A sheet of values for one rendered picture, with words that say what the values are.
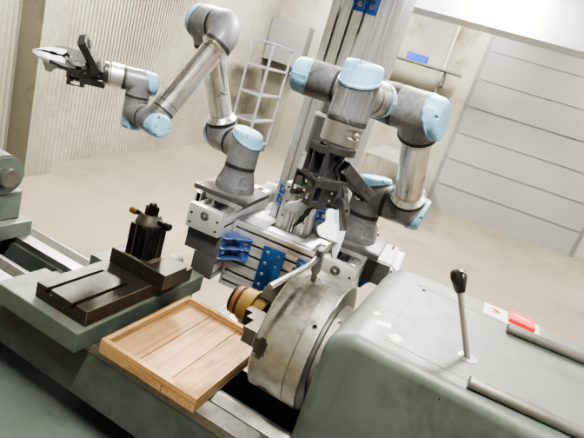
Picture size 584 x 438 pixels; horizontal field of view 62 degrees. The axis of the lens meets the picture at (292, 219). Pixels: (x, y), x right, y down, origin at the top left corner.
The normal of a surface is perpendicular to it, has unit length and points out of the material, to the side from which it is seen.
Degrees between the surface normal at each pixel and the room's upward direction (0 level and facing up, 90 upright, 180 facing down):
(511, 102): 90
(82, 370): 90
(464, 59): 90
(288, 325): 59
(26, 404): 0
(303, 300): 35
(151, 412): 90
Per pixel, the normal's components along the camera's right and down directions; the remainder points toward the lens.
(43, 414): 0.29, -0.91
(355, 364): -0.42, 0.16
